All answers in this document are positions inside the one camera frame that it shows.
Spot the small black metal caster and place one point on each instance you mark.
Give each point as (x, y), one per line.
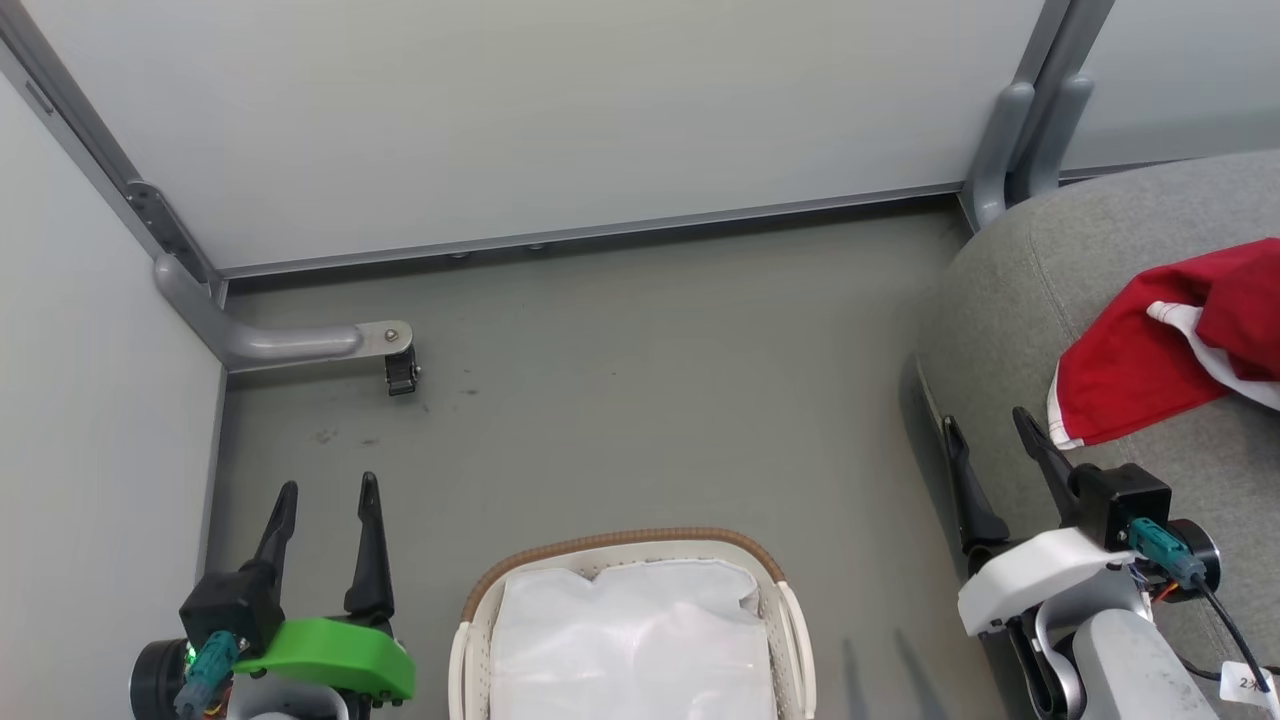
(401, 375)

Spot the grey curved partition bracket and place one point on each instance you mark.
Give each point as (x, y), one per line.
(1000, 150)
(1060, 130)

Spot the grey partition post with hinge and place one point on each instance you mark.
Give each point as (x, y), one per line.
(90, 130)

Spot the red and white garment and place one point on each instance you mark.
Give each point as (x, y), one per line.
(1120, 370)

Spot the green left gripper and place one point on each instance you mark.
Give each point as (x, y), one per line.
(340, 655)

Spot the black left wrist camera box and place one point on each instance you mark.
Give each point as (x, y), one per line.
(230, 600)

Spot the white basket liner bag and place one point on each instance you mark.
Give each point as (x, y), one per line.
(630, 650)

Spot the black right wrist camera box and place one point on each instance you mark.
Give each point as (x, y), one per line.
(1125, 500)

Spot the cream laundry basket, woven rim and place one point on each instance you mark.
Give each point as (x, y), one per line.
(620, 537)

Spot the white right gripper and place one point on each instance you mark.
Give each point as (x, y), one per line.
(1030, 575)

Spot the grey aluminium partition rail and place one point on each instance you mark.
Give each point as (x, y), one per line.
(600, 232)

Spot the grey plain partition post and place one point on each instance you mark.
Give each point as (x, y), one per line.
(1070, 30)

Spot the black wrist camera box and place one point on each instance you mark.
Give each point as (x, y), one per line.
(230, 600)
(1125, 500)

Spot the grey partition foot with plate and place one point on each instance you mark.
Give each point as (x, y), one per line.
(280, 345)

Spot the grey upholstered seat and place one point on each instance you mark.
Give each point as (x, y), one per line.
(1050, 300)

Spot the grey glass partition rail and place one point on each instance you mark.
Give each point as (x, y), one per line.
(1120, 170)

